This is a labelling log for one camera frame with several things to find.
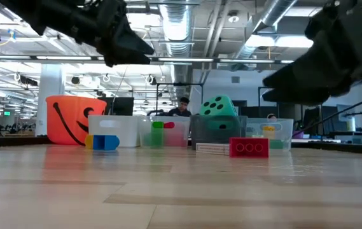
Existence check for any large red brick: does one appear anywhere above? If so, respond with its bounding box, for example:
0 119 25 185
229 137 270 159

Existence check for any white plastic bin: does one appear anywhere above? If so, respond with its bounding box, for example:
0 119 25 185
87 114 141 148

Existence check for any black desk monitor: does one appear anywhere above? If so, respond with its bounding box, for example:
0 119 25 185
99 97 135 116

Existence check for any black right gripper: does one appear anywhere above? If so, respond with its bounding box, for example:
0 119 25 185
262 0 362 106

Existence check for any black background rig frame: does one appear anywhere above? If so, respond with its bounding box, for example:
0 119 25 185
156 81 204 116

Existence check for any small red brick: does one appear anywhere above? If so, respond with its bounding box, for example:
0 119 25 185
164 121 186 147

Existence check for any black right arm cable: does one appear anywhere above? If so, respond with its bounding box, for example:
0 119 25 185
291 90 362 138

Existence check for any white square pillar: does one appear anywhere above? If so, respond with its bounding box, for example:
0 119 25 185
36 63 66 136

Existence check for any dark grey plastic bin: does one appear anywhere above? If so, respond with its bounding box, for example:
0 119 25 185
190 114 248 151

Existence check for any teal foam die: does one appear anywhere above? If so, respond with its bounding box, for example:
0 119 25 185
198 95 239 131

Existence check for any silver ventilation duct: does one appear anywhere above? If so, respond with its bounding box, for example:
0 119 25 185
160 0 195 96
231 0 298 61

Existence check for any orange smiley face bucket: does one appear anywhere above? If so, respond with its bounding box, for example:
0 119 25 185
45 95 108 146

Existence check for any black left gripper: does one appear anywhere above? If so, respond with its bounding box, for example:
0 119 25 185
69 0 155 67

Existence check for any white roll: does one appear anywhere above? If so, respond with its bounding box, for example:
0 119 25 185
345 116 356 133

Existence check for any blue stepped block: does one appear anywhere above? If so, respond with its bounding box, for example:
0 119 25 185
92 134 120 151

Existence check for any long green brick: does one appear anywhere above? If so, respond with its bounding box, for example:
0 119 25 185
151 121 165 147

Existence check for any clear plastic bin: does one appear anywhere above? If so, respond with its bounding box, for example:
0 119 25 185
246 118 295 151
137 115 191 148

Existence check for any yellow brick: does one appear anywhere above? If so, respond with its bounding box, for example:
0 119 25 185
262 125 277 140

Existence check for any card deck red patterned back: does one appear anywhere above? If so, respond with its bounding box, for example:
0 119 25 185
195 142 231 156

